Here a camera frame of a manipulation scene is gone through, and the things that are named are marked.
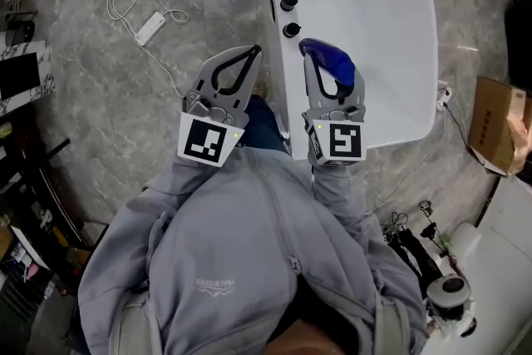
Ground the open brown cardboard box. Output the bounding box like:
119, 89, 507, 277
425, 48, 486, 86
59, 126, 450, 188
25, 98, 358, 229
467, 75, 532, 178

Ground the blue plastic object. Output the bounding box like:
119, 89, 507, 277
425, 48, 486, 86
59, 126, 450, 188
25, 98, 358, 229
298, 37, 357, 88

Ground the white paper roll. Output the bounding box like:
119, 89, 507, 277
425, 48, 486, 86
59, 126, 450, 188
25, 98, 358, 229
451, 222, 484, 264

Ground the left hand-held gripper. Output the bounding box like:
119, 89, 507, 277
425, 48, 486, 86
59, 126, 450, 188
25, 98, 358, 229
177, 44, 264, 168

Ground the black metal shelf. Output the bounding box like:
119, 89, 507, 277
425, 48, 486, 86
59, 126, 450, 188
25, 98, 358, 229
0, 107, 99, 355

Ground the person's left forearm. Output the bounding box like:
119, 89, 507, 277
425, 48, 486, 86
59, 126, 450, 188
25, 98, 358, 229
147, 155, 234, 221

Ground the black cable bundle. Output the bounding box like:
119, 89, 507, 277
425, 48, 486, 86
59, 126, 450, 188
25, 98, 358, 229
384, 201, 442, 297

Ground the person's blue jeans leg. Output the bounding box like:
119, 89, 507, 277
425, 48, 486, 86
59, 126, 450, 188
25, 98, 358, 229
239, 94, 290, 157

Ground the small white socket strip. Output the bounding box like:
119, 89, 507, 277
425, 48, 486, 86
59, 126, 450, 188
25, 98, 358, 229
436, 81, 455, 112

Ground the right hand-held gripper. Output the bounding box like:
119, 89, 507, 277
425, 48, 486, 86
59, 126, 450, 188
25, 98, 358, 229
301, 52, 368, 168

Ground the marble cabinet with black panel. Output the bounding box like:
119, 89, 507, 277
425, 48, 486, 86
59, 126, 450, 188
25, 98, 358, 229
0, 39, 57, 114

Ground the white round device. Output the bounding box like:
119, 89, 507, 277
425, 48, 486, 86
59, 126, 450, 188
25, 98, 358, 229
426, 274, 479, 340

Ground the thin black cable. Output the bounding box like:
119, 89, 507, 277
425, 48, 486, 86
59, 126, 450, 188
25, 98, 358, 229
440, 101, 473, 151

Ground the white ceramic fixture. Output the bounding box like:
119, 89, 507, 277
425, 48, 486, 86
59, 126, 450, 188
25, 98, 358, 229
475, 174, 532, 355

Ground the person's grey sweatshirt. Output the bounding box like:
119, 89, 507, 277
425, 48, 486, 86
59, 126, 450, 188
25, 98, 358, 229
76, 147, 429, 355

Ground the person's right forearm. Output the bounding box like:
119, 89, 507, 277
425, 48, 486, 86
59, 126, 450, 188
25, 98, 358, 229
311, 161, 375, 230

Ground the white bathtub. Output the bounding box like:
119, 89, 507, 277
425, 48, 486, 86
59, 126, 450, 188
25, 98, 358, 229
264, 0, 440, 161

